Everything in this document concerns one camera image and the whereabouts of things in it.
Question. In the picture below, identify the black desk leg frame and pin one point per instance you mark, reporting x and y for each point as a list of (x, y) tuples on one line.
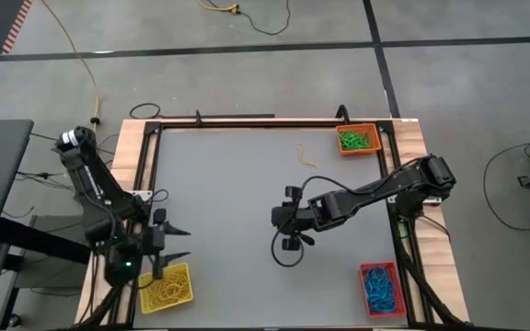
[(39, 241)]

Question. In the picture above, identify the yellow plastic basket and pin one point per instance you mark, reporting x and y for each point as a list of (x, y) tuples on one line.
[(173, 299)]

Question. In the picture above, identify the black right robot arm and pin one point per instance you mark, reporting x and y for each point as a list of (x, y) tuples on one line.
[(384, 186)]

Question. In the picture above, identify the yellow rubber band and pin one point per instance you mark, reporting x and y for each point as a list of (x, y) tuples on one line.
[(167, 300), (175, 279), (301, 156), (178, 290), (168, 287)]

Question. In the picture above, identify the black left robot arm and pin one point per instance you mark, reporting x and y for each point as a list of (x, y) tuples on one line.
[(88, 170)]

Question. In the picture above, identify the black clamp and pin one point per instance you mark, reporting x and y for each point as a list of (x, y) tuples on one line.
[(342, 112)]

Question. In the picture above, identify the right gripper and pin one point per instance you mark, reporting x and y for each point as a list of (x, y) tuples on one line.
[(292, 216)]

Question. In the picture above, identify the blue rubber band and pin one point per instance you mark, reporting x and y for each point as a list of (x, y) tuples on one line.
[(377, 288), (383, 305), (390, 277), (371, 293), (385, 298), (374, 276)]

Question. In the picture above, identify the orange plastic basket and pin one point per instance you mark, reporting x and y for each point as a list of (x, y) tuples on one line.
[(375, 130)]

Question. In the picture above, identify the green rubber band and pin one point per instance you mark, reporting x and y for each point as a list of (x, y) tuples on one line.
[(348, 144), (354, 144), (364, 137), (361, 141), (350, 139)]

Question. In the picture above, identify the black metal bar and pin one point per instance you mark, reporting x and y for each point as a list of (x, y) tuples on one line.
[(228, 116)]

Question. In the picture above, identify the red plastic basket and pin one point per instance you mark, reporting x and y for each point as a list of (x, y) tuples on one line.
[(401, 310)]

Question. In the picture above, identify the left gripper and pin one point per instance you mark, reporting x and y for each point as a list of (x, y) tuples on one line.
[(150, 241)]

